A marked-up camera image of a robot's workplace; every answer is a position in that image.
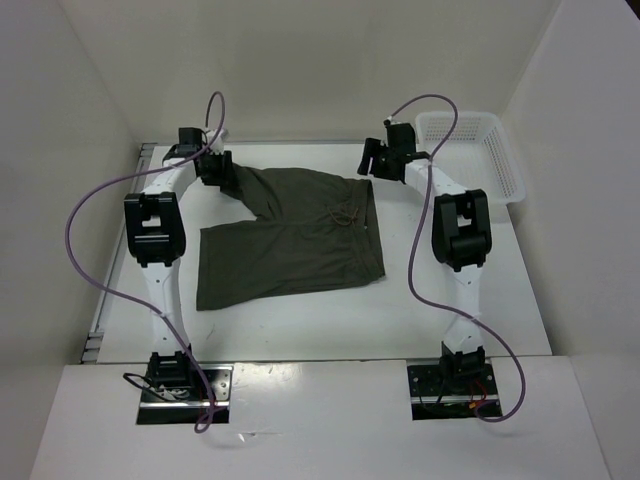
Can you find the olive green shorts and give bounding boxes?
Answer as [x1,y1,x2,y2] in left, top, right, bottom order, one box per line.
[196,166,385,311]

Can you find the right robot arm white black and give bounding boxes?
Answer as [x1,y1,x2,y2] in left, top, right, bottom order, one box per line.
[358,119,492,393]

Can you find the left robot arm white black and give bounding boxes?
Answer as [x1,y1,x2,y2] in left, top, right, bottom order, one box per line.
[124,127,237,400]

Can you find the white perforated plastic basket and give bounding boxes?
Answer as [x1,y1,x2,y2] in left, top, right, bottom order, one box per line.
[415,111,526,205]

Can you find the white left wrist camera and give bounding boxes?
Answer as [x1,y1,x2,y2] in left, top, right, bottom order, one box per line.
[205,127,228,154]

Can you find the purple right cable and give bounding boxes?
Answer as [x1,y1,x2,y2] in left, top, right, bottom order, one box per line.
[388,92,527,424]

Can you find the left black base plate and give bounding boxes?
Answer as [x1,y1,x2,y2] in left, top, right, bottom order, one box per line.
[126,365,233,426]

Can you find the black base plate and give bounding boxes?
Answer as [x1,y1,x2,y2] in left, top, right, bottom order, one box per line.
[126,365,233,426]
[406,360,503,421]

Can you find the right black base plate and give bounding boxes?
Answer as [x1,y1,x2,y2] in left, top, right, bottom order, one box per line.
[406,360,503,421]

